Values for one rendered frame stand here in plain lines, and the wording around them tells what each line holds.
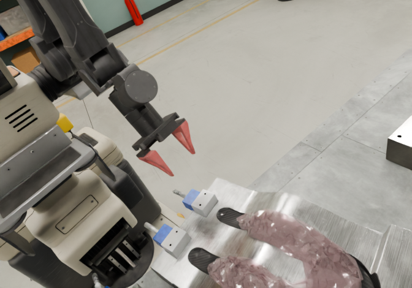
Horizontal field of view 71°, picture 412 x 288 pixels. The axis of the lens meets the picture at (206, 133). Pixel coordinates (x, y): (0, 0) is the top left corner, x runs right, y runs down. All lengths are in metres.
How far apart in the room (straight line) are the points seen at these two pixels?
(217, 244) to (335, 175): 0.33
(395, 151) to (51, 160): 0.81
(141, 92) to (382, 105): 0.70
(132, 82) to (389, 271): 0.49
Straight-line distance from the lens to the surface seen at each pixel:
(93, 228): 0.93
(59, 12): 0.55
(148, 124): 0.57
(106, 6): 5.75
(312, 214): 0.61
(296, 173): 0.79
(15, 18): 5.25
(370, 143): 0.85
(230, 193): 0.71
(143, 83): 0.51
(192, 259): 0.66
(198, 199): 0.69
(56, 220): 0.91
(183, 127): 0.59
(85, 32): 0.56
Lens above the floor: 1.40
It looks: 38 degrees down
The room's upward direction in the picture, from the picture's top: 23 degrees counter-clockwise
